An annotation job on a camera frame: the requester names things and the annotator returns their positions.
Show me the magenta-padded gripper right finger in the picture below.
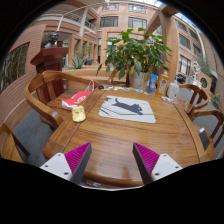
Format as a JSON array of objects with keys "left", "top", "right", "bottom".
[{"left": 132, "top": 142, "right": 184, "bottom": 186}]

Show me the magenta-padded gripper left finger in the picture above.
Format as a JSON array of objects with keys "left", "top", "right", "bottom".
[{"left": 39, "top": 141, "right": 93, "bottom": 185}]

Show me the yellow computer mouse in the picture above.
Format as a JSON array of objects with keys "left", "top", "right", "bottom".
[{"left": 71, "top": 105, "right": 87, "bottom": 123}]

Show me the grey cat print mouse pad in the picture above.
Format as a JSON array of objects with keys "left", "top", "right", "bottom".
[{"left": 98, "top": 95, "right": 157, "bottom": 124}]

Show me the black flat device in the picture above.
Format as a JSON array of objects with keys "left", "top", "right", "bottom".
[{"left": 197, "top": 127, "right": 211, "bottom": 151}]

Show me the wooden armchair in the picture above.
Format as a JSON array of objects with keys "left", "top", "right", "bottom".
[
  {"left": 176, "top": 83, "right": 212, "bottom": 114},
  {"left": 189, "top": 108, "right": 224, "bottom": 159},
  {"left": 24, "top": 69, "right": 101, "bottom": 129},
  {"left": 108, "top": 68, "right": 131, "bottom": 87},
  {"left": 0, "top": 123, "right": 31, "bottom": 164}
]

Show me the red paper bag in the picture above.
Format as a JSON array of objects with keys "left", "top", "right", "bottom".
[{"left": 61, "top": 80, "right": 95, "bottom": 112}]

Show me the white pump bottle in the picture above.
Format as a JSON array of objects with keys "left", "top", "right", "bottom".
[{"left": 166, "top": 79, "right": 180, "bottom": 101}]

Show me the yellow liquid bottle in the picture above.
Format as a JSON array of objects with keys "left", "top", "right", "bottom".
[{"left": 157, "top": 70, "right": 170, "bottom": 97}]

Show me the yellow-flowered potted plant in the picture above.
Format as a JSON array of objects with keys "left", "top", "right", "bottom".
[{"left": 211, "top": 93, "right": 221, "bottom": 109}]

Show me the white figure statue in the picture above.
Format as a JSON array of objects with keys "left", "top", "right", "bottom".
[{"left": 190, "top": 60, "right": 202, "bottom": 83}]

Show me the green agave plant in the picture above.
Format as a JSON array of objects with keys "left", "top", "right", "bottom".
[{"left": 64, "top": 54, "right": 88, "bottom": 70}]

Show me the large green potted plant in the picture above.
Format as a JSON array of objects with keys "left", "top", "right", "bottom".
[{"left": 96, "top": 28, "right": 173, "bottom": 91}]

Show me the dark bust statue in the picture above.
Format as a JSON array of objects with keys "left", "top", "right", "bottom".
[{"left": 44, "top": 31, "right": 60, "bottom": 49}]

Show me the dark red wooden pedestal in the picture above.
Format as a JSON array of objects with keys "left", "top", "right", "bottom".
[{"left": 30, "top": 46, "right": 69, "bottom": 104}]

